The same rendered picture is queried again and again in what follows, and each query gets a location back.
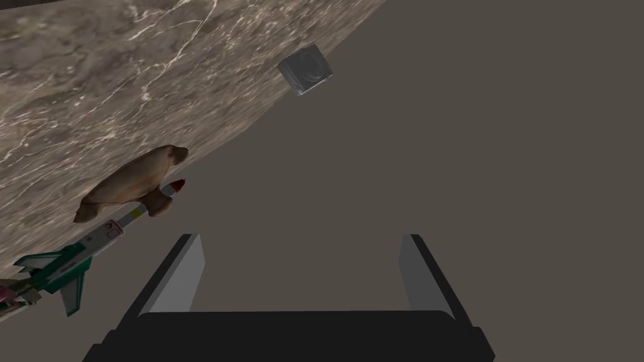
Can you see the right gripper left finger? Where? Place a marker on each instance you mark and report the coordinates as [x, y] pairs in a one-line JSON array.
[[173, 281]]

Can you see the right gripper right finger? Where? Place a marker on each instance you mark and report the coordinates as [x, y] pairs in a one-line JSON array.
[[427, 279]]

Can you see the white green toy rocket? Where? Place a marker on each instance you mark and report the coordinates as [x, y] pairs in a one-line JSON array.
[[75, 251]]

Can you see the brown seal figure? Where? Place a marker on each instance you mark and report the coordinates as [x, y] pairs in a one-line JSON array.
[[132, 182]]

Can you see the pink green toy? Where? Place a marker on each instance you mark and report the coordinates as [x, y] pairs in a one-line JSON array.
[[11, 297]]

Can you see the grey cube box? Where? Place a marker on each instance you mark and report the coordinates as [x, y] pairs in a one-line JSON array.
[[305, 70]]

